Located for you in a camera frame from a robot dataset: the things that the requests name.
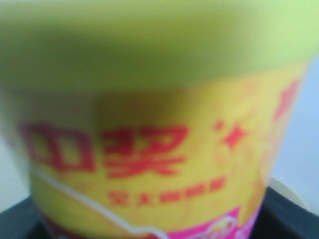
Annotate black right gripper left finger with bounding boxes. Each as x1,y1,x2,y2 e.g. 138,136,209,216
0,197,50,239

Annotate right cream plastic bin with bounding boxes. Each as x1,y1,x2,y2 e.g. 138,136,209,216
269,177,312,212

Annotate pink Lays chips can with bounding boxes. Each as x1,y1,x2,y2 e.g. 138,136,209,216
0,0,319,239

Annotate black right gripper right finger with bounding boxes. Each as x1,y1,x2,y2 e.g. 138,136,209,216
254,187,319,239

